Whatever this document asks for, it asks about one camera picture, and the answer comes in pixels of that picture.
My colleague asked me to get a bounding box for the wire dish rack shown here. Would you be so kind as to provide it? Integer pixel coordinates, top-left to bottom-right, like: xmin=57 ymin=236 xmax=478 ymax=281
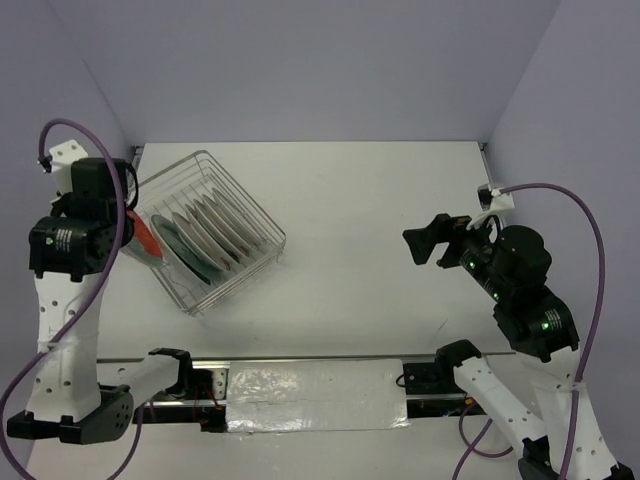
xmin=132 ymin=150 xmax=286 ymax=316

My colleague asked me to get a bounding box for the white plate in rack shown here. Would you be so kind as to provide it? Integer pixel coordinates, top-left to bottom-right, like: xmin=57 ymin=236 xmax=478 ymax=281
xmin=171 ymin=212 xmax=232 ymax=272

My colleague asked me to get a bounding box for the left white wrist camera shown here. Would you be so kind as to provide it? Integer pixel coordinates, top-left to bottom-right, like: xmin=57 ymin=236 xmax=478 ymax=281
xmin=39 ymin=139 xmax=88 ymax=194

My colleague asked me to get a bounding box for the silver foil sheet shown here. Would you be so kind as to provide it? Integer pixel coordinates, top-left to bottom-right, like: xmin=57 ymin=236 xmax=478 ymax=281
xmin=226 ymin=359 xmax=409 ymax=433

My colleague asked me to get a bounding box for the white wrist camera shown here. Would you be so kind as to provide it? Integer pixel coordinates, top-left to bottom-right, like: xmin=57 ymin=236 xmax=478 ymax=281
xmin=39 ymin=139 xmax=88 ymax=194
xmin=474 ymin=184 xmax=515 ymax=227

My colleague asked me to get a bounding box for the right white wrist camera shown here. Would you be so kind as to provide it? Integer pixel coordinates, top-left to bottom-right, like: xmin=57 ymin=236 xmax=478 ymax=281
xmin=474 ymin=184 xmax=515 ymax=227

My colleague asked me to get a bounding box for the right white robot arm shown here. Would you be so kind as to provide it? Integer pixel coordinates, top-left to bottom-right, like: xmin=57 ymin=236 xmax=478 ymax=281
xmin=402 ymin=214 xmax=634 ymax=479

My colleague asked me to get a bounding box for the teal green plate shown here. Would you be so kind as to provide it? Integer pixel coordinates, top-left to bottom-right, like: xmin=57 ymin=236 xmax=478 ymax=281
xmin=149 ymin=214 xmax=221 ymax=285

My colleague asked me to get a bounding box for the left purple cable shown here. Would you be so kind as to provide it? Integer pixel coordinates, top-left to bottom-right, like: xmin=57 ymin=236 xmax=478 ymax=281
xmin=0 ymin=118 xmax=146 ymax=480

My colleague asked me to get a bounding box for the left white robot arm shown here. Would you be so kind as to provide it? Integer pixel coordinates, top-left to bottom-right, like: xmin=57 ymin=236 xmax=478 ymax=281
xmin=6 ymin=158 xmax=196 ymax=445

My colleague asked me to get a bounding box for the red teal floral plate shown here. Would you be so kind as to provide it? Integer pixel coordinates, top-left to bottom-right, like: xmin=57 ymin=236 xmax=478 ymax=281
xmin=123 ymin=210 xmax=164 ymax=268

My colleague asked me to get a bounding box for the metal base rail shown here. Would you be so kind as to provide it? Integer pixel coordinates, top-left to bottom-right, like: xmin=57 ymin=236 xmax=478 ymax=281
xmin=97 ymin=352 xmax=516 ymax=431

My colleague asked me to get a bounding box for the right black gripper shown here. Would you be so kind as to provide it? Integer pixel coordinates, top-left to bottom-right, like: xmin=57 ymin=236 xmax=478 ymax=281
xmin=400 ymin=206 xmax=507 ymax=296

